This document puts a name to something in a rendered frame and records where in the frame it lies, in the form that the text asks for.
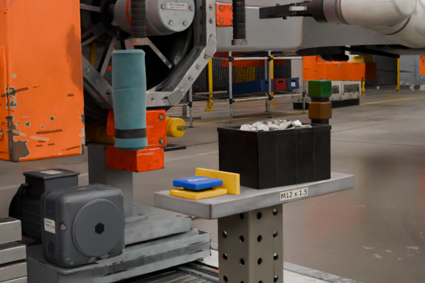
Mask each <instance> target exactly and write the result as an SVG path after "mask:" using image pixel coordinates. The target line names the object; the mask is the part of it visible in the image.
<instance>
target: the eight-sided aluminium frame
mask: <svg viewBox="0 0 425 283"><path fill-rule="evenodd" d="M194 5H195V13H194V47H193V48H192V50H191V51H190V52H189V54H188V55H187V56H186V58H185V59H184V60H183V62H182V63H181V65H180V66H179V67H178V69H177V70H176V71H175V73H174V74H173V76H172V77H171V78H170V79H169V81H168V82H167V84H166V85H165V86H164V88H163V89H162V90H161V91H160V92H146V107H156V106H172V105H178V104H179V102H180V101H181V99H183V98H184V95H185V94H186V93H187V91H188V90H189V88H190V87H191V86H192V84H193V83H194V81H195V80H196V79H197V77H198V76H199V75H200V73H201V71H202V70H203V69H204V67H205V66H206V64H207V63H208V62H209V60H210V59H211V58H213V55H214V53H215V52H216V44H217V41H216V2H215V0H194ZM82 66H83V89H84V90H85V91H86V92H87V93H88V94H89V95H90V96H91V97H92V98H93V99H94V100H95V103H97V104H99V105H100V106H101V107H102V108H103V109H113V93H112V87H111V85H110V84H109V83H108V82H107V81H106V80H105V79H104V78H103V77H102V76H101V75H100V74H99V72H98V71H97V70H96V69H95V68H94V67H93V66H92V65H91V64H90V63H89V62H88V61H87V60H86V58H85V57H84V56H83V55H82Z"/></svg>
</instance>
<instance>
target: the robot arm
mask: <svg viewBox="0 0 425 283"><path fill-rule="evenodd" d="M287 16H290V17H293V16H304V17H313V18H314V19H315V20H316V21H317V22H318V23H330V24H334V25H358V26H361V27H362V28H368V29H371V30H375V31H377V32H380V33H382V34H383V35H384V36H385V37H387V38H389V39H390V40H392V41H394V42H396V43H398V44H401V45H404V46H406V47H411V48H423V47H425V0H312V1H304V2H301V3H291V4H285V5H280V4H276V6H270V7H263V8H259V19H271V18H283V20H286V17H287Z"/></svg>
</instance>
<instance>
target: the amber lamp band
mask: <svg viewBox="0 0 425 283"><path fill-rule="evenodd" d="M331 117H332V109H331V102H309V119H316V120H324V119H331Z"/></svg>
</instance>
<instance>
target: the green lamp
mask: <svg viewBox="0 0 425 283"><path fill-rule="evenodd" d="M308 96H309V97H319V98H322V97H331V80H330V79H317V80H309V81H308Z"/></svg>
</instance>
